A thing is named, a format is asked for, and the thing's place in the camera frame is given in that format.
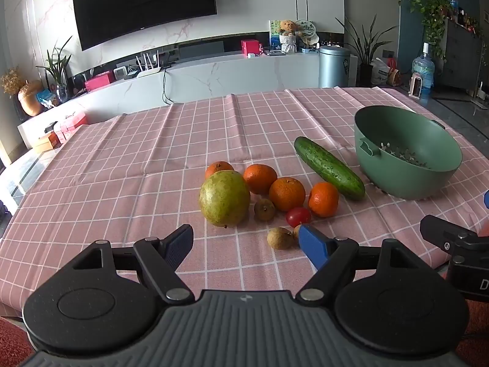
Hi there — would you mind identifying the green colander bowl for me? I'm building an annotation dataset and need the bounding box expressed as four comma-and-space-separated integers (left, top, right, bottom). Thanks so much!
354, 105, 462, 200

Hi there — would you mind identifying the brown longan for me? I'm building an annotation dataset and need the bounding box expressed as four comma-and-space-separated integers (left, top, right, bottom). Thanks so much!
267, 227, 295, 250
254, 198, 276, 222
292, 224, 301, 246

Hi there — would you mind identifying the green cucumber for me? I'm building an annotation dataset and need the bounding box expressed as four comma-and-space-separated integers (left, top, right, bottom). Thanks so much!
294, 137, 366, 201

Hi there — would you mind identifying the orange tangerine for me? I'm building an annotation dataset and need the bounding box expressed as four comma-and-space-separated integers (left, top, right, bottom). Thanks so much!
243, 164, 278, 195
307, 181, 340, 218
205, 161, 234, 179
269, 177, 306, 212

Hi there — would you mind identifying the red cherry tomato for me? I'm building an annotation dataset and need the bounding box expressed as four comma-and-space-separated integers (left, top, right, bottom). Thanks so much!
286, 207, 312, 228

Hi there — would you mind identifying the yellow-green pear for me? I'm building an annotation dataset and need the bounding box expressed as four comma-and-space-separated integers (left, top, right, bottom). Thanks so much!
199, 170, 250, 227

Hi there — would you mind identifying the dark grey cabinet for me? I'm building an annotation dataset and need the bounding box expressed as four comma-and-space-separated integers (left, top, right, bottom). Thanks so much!
439, 21, 482, 91

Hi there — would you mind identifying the pink tissue box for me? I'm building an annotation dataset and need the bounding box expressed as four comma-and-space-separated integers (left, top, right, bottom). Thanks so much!
53, 112, 88, 143

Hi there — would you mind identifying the blue water jug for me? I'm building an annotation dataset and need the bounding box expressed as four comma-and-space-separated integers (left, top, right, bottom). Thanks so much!
412, 42, 435, 95

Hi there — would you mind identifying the white plastic bag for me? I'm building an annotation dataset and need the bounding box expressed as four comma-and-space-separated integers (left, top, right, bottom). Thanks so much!
370, 57, 390, 86

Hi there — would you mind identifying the pink checkered tablecloth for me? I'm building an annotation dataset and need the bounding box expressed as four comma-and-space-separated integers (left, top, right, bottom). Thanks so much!
1, 88, 488, 316

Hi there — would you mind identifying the potted long-leaf plant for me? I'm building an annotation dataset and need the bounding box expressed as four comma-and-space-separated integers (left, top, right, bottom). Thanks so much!
336, 15, 396, 88

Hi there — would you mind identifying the grey metal trash bin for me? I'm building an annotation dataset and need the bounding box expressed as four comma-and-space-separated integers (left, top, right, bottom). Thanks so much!
318, 46, 351, 88

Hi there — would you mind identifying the orange ceramic vase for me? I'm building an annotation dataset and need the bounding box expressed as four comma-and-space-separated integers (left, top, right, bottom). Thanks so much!
17, 80, 44, 117

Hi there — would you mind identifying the pink box on console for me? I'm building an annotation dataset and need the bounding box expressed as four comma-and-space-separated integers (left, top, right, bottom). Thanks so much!
85, 70, 115, 92

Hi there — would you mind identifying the hanging ivy plant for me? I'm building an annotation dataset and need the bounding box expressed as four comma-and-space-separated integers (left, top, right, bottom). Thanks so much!
410, 0, 452, 60

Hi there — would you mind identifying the white wifi router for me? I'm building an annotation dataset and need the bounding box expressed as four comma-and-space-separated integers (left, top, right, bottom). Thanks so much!
136, 51, 162, 78

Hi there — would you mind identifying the white marble tv console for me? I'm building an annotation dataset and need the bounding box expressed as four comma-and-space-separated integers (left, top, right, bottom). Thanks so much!
17, 53, 319, 148

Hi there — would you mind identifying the small plant in glass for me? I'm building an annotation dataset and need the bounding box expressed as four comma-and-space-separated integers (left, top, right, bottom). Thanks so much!
37, 36, 72, 104

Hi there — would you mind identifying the decorative round fan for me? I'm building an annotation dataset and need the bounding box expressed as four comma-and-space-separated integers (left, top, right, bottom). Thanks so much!
295, 20, 319, 46

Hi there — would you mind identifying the teddy bear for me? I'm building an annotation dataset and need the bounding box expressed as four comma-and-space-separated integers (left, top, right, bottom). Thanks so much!
279, 20, 298, 54

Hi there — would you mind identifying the red box on console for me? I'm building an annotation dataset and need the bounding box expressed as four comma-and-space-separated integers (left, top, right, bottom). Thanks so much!
241, 39, 263, 56

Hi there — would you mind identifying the black power cable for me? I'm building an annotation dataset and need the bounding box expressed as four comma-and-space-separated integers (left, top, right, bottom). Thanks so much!
161, 65, 175, 106

